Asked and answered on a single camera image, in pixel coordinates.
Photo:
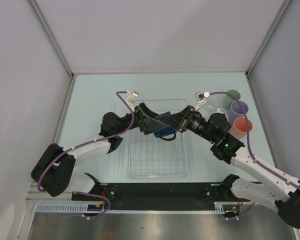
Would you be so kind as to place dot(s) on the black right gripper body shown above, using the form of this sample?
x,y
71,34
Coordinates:
x,y
192,122

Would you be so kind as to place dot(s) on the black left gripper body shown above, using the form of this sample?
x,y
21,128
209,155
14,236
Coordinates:
x,y
139,119

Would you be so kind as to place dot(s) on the white ceramic mug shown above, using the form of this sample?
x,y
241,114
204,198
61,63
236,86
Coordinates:
x,y
220,113

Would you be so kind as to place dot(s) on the clear glass cup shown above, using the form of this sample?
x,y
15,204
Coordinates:
x,y
214,103

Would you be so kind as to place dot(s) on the light green plastic cup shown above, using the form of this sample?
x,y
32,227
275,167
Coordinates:
x,y
231,97

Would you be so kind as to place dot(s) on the lavender plastic cup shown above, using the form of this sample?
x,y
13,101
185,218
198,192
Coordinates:
x,y
237,109

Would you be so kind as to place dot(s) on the pink plastic cup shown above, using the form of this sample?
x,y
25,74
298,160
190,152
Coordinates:
x,y
241,127

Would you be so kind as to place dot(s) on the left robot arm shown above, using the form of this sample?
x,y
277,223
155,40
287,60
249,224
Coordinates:
x,y
54,172

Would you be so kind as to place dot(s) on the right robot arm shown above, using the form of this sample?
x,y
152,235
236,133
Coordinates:
x,y
275,189

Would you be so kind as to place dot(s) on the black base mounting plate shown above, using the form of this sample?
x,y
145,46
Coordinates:
x,y
182,196

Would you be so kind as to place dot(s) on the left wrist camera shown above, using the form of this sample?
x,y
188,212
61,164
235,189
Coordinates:
x,y
131,98

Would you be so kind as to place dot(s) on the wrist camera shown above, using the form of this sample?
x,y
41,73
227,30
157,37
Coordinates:
x,y
201,99
131,98

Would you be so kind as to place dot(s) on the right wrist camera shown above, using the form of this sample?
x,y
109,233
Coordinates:
x,y
201,99

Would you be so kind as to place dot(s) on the white wire dish rack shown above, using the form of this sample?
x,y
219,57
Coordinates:
x,y
151,157

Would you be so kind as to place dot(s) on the right aluminium frame post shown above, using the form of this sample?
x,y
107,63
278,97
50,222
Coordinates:
x,y
269,34

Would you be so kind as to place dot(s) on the aluminium frame post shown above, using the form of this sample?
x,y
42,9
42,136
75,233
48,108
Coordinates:
x,y
269,34
34,6

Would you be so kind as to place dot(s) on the left aluminium frame post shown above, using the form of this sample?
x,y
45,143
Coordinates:
x,y
34,6

